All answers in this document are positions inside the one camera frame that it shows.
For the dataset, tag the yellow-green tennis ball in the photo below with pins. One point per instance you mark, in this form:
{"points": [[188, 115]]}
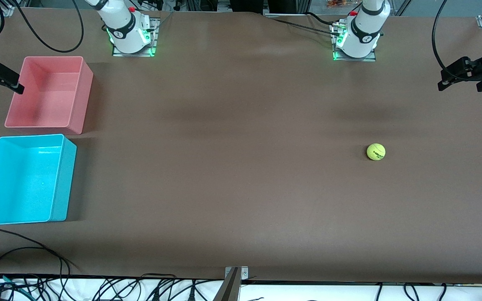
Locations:
{"points": [[375, 151]]}

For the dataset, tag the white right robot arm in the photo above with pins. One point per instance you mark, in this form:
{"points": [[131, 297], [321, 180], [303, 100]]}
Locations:
{"points": [[124, 29]]}

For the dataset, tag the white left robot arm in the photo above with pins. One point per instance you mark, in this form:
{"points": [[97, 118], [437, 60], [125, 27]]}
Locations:
{"points": [[364, 33]]}

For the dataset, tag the pink plastic bin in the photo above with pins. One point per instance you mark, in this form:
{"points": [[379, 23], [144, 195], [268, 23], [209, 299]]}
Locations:
{"points": [[44, 96]]}

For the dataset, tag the blue plastic bin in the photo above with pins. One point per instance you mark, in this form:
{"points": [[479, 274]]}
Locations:
{"points": [[23, 184]]}

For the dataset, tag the orange packet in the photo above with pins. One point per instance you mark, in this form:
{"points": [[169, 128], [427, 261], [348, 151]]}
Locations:
{"points": [[337, 3]]}

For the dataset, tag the dark clothed person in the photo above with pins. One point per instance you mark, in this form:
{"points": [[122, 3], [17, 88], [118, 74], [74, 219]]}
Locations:
{"points": [[245, 4]]}

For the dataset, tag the grey metal pole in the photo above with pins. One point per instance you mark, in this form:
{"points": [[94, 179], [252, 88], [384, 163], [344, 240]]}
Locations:
{"points": [[229, 288]]}

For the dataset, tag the metal base plate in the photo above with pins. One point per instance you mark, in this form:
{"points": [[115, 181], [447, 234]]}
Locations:
{"points": [[134, 54], [370, 59]]}

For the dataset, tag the small metal bracket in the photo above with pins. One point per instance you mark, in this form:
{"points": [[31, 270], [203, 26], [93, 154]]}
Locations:
{"points": [[244, 272]]}

